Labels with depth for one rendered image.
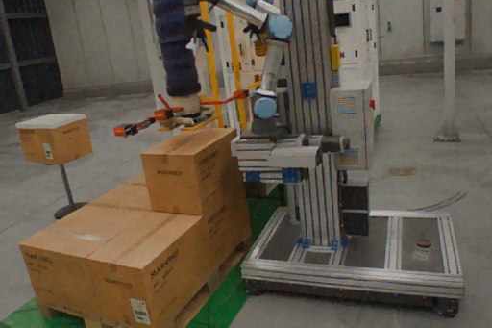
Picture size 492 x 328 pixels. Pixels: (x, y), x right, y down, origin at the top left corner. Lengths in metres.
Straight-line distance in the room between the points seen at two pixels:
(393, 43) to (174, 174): 9.52
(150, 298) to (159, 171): 0.80
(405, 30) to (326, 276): 9.54
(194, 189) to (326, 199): 0.81
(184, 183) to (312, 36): 1.16
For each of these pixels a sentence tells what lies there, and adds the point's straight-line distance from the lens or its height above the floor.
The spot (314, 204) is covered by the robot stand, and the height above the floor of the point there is 0.52.
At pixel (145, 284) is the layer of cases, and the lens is 2.21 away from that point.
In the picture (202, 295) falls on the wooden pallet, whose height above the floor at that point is 0.02.
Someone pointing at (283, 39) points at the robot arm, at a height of 1.54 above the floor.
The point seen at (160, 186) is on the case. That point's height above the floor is 0.73.
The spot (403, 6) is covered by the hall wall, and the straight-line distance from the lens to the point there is 11.47.
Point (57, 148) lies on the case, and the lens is 4.14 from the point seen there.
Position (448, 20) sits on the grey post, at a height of 1.45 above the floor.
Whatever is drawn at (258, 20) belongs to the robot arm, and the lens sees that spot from 2.26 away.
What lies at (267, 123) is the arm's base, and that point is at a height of 1.09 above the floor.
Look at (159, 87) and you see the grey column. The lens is 4.17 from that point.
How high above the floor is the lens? 1.61
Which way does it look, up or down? 16 degrees down
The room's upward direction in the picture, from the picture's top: 7 degrees counter-clockwise
